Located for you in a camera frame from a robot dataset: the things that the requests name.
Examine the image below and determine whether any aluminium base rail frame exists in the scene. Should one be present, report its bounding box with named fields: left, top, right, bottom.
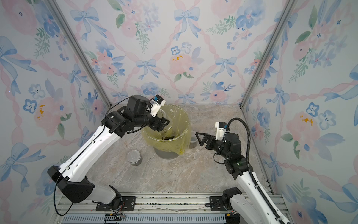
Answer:
left=53, top=191, right=294, bottom=224

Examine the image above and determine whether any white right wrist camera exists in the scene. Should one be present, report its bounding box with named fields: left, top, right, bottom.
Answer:
left=215, top=122, right=227, bottom=141

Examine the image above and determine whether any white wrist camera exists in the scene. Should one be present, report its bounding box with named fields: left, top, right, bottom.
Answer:
left=215, top=122, right=227, bottom=141
left=150, top=95, right=166, bottom=117

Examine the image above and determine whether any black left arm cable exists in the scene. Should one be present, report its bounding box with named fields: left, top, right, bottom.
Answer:
left=53, top=96, right=132, bottom=217

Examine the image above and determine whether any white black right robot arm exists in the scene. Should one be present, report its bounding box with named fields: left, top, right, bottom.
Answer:
left=195, top=132, right=290, bottom=224

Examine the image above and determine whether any grey mesh trash bin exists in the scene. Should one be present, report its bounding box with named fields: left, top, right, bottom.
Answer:
left=153, top=136, right=190, bottom=160

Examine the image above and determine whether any small jar with grey lid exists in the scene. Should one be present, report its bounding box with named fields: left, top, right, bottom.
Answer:
left=127, top=150, right=142, bottom=166

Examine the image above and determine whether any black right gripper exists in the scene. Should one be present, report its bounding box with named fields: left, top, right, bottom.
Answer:
left=197, top=131, right=231, bottom=161

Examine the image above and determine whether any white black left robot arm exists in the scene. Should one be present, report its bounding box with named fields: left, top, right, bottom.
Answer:
left=48, top=95, right=170, bottom=211

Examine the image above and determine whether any glass jar with tea leaves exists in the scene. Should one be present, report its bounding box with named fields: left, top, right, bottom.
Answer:
left=157, top=109, right=173, bottom=131

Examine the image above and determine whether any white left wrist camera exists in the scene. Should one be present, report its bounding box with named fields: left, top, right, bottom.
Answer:
left=150, top=95, right=166, bottom=117

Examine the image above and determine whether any yellow plastic bin liner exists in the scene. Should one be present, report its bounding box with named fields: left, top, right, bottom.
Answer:
left=141, top=105, right=191, bottom=146

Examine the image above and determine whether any translucent plastic container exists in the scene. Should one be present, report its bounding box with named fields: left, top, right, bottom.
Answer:
left=189, top=131, right=198, bottom=149

